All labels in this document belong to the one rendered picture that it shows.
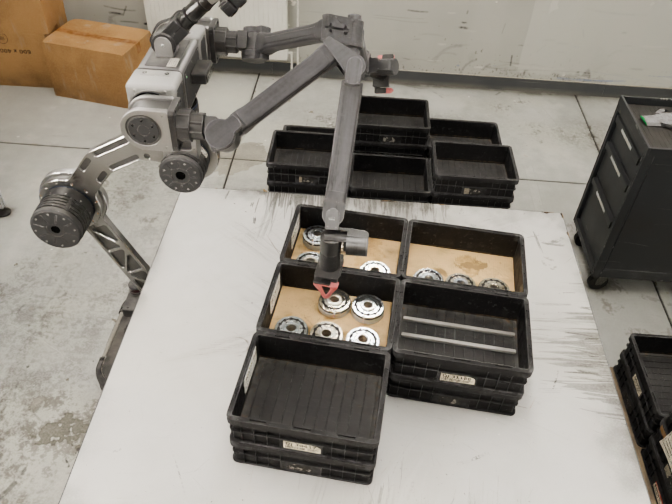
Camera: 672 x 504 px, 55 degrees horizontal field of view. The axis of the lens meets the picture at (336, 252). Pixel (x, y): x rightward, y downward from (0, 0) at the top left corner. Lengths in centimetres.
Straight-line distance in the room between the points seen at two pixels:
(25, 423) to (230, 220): 120
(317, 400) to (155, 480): 49
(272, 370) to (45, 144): 296
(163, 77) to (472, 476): 138
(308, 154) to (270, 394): 172
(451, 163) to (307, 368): 174
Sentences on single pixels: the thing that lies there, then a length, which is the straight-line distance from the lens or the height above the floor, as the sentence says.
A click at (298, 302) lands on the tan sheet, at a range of 209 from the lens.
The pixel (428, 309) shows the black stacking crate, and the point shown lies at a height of 83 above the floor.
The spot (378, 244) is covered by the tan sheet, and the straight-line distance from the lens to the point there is 231.
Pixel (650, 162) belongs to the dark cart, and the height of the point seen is 83.
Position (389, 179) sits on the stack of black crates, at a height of 38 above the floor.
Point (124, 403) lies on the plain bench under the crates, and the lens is 208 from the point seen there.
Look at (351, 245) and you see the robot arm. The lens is 167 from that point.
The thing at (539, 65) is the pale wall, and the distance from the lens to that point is 515.
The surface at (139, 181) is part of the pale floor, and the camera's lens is 406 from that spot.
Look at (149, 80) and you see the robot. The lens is 182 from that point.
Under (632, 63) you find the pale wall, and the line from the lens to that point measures 533.
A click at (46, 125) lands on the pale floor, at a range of 474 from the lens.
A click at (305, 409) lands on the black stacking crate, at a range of 185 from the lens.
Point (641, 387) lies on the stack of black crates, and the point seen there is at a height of 31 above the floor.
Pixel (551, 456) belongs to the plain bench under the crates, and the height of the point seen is 70.
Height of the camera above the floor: 237
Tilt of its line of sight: 43 degrees down
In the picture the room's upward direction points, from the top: 3 degrees clockwise
